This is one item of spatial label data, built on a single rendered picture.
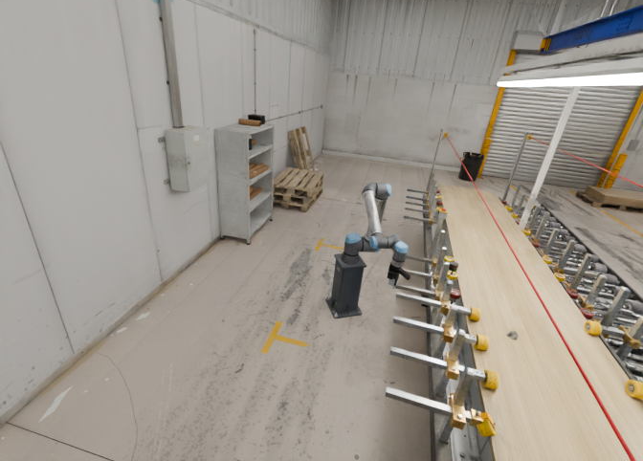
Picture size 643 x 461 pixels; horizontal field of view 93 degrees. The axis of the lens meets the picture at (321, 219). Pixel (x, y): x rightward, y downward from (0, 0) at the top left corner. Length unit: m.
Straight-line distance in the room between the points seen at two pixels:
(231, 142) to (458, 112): 7.34
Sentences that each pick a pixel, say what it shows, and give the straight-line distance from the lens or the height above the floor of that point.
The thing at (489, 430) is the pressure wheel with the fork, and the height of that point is 0.95.
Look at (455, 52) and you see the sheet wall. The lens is 10.04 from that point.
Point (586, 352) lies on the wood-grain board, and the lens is 2.49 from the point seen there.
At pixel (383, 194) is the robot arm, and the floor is 1.36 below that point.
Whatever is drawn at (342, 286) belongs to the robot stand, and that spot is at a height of 0.37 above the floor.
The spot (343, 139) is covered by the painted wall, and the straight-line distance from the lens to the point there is 10.13.
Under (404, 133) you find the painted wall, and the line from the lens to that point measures 9.97.
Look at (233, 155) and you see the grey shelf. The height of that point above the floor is 1.25.
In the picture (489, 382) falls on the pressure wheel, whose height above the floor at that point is 0.96.
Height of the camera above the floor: 2.22
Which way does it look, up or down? 25 degrees down
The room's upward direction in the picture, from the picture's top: 5 degrees clockwise
